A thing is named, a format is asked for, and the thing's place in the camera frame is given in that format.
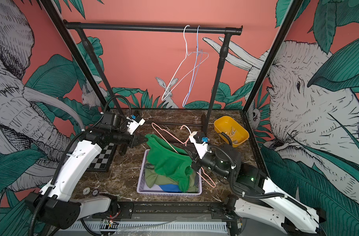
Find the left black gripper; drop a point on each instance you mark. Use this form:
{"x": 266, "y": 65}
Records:
{"x": 135, "y": 140}

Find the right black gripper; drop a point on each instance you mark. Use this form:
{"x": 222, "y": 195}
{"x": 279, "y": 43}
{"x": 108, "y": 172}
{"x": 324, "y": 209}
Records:
{"x": 197, "y": 162}

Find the green tank top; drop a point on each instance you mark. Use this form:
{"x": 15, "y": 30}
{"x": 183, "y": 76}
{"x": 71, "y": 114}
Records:
{"x": 170, "y": 161}

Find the blue tank top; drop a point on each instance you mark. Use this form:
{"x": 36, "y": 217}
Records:
{"x": 170, "y": 188}

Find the olive tank top grey trim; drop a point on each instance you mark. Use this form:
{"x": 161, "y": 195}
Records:
{"x": 151, "y": 178}

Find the light blue wire hanger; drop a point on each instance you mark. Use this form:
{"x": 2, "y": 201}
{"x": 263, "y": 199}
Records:
{"x": 194, "y": 71}

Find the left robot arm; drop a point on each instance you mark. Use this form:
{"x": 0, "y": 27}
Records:
{"x": 77, "y": 157}

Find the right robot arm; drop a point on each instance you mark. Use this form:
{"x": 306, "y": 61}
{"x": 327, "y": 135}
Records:
{"x": 255, "y": 195}

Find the checkerboard calibration plate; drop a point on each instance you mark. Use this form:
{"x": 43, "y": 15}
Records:
{"x": 103, "y": 161}

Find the lavender plastic basket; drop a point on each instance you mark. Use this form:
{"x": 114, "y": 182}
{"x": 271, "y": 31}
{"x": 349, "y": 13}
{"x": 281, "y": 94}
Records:
{"x": 142, "y": 187}

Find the yellow plastic bowl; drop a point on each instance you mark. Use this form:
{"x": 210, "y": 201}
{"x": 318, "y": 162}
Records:
{"x": 230, "y": 130}

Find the black clothes rack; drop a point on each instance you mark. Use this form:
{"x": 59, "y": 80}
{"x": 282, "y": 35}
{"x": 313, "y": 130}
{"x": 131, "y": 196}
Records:
{"x": 227, "y": 31}

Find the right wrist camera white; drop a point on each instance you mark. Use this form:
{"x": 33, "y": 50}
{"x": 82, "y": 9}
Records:
{"x": 200, "y": 141}

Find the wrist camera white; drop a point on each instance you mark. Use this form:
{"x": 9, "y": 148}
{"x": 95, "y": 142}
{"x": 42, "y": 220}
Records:
{"x": 133, "y": 123}
{"x": 200, "y": 141}

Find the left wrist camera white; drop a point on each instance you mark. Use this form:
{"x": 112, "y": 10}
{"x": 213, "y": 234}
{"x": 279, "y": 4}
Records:
{"x": 133, "y": 123}

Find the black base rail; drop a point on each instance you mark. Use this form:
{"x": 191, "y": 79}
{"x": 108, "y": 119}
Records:
{"x": 173, "y": 210}

